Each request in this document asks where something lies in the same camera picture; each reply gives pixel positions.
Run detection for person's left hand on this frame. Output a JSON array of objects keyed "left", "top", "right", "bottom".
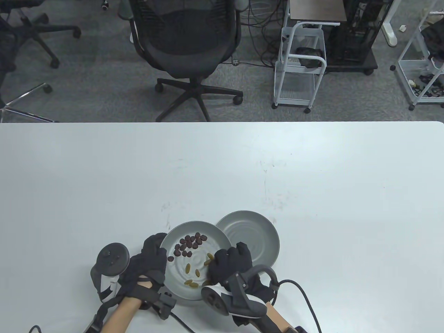
[{"left": 120, "top": 232, "right": 169, "bottom": 300}]

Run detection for person's right hand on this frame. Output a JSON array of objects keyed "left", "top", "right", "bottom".
[{"left": 207, "top": 242, "right": 276, "bottom": 306}]

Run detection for grey plate with dark raisins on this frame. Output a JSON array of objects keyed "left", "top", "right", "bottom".
[{"left": 160, "top": 222, "right": 232, "bottom": 301}]

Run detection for group of golden raisins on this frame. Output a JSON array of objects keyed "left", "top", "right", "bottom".
[{"left": 183, "top": 253, "right": 215, "bottom": 288}]

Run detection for pile of dark red raisins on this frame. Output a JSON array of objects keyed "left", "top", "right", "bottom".
[{"left": 168, "top": 233, "right": 207, "bottom": 262}]

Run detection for person's left forearm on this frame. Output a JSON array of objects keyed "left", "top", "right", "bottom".
[{"left": 99, "top": 295, "right": 144, "bottom": 333}]

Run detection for person's right forearm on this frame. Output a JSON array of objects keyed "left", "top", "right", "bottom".
[{"left": 236, "top": 302, "right": 309, "bottom": 333}]

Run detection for black left forearm sensor box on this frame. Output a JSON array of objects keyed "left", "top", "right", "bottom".
[{"left": 83, "top": 312, "right": 104, "bottom": 333}]

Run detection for grey left hand tracker controller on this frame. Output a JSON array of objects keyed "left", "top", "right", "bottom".
[{"left": 90, "top": 243, "right": 130, "bottom": 303}]

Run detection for white rolling cart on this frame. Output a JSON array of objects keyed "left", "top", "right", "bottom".
[{"left": 272, "top": 22, "right": 327, "bottom": 114}]

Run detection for chrome chair base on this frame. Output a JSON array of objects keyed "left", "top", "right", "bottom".
[{"left": 0, "top": 83, "right": 58, "bottom": 123}]

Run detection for black bag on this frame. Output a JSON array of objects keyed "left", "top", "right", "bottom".
[
  {"left": 295, "top": 47, "right": 323, "bottom": 69},
  {"left": 420, "top": 23, "right": 444, "bottom": 63}
]

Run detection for black mesh office chair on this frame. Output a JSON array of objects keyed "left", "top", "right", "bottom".
[{"left": 118, "top": 0, "right": 244, "bottom": 122}]

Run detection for black equipment rack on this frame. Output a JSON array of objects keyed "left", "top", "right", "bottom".
[{"left": 324, "top": 0, "right": 379, "bottom": 76}]

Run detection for pile of small dark parts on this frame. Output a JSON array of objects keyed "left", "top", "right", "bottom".
[{"left": 411, "top": 73, "right": 444, "bottom": 98}]

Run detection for black swivel chair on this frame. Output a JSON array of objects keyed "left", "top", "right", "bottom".
[{"left": 0, "top": 0, "right": 82, "bottom": 70}]

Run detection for brown wooden board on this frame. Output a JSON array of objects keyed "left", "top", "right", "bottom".
[{"left": 290, "top": 0, "right": 347, "bottom": 25}]

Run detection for white desk leg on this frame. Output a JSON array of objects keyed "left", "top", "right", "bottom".
[{"left": 381, "top": 0, "right": 403, "bottom": 47}]

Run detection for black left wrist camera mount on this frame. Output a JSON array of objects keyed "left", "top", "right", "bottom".
[{"left": 140, "top": 291, "right": 177, "bottom": 319}]

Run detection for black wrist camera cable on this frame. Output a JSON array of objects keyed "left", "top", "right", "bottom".
[{"left": 170, "top": 310, "right": 198, "bottom": 333}]

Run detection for black right hand cable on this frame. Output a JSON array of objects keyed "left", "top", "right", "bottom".
[{"left": 277, "top": 279, "right": 321, "bottom": 333}]

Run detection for bundle of black floor cables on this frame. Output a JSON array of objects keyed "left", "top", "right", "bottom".
[{"left": 239, "top": 0, "right": 290, "bottom": 68}]

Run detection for white wire cart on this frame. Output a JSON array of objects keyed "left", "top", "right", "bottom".
[{"left": 390, "top": 0, "right": 444, "bottom": 111}]

